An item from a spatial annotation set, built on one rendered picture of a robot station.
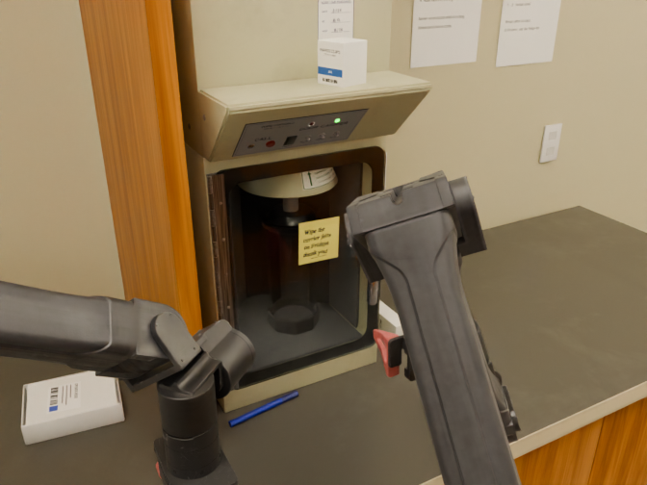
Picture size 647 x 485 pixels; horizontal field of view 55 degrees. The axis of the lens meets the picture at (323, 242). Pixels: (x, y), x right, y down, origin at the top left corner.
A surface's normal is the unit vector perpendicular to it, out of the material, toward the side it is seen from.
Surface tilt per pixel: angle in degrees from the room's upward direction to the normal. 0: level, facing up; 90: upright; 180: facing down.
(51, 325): 56
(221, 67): 90
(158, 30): 90
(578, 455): 90
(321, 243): 90
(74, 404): 0
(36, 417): 0
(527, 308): 0
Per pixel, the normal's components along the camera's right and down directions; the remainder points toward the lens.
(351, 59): 0.71, 0.30
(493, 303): 0.00, -0.90
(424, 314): -0.26, -0.21
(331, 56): -0.70, 0.30
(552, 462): 0.48, 0.37
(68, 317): 0.69, -0.47
